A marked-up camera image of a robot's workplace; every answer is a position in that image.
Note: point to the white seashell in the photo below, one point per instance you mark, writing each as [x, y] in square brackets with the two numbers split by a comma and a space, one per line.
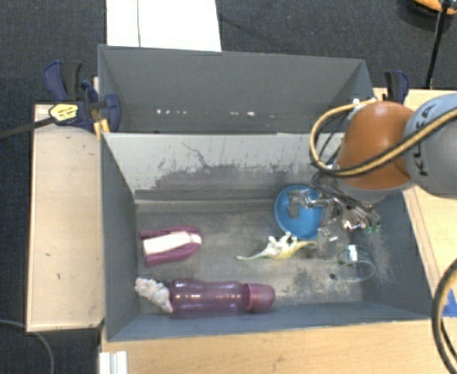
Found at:
[152, 291]

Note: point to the grey metal bin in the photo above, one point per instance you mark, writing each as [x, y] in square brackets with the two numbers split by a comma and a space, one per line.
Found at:
[228, 248]

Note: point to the pale yellow toy dinosaur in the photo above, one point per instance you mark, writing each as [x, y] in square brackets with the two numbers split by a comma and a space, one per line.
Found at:
[277, 249]

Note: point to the clear glass object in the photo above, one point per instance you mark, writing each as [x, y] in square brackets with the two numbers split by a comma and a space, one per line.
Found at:
[355, 265]

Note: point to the purple and white stapler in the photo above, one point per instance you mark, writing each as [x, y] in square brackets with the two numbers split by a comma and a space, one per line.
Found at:
[168, 245]

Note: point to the blue bowl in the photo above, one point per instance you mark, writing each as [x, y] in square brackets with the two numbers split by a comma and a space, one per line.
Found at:
[304, 222]

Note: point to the purple plastic bottle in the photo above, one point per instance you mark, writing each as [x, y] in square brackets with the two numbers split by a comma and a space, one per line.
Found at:
[213, 298]

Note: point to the pale wood board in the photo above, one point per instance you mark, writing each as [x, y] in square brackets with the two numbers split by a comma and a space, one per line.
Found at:
[66, 224]

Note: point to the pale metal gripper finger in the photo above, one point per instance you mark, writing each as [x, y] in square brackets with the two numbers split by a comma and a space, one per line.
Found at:
[299, 198]
[326, 242]

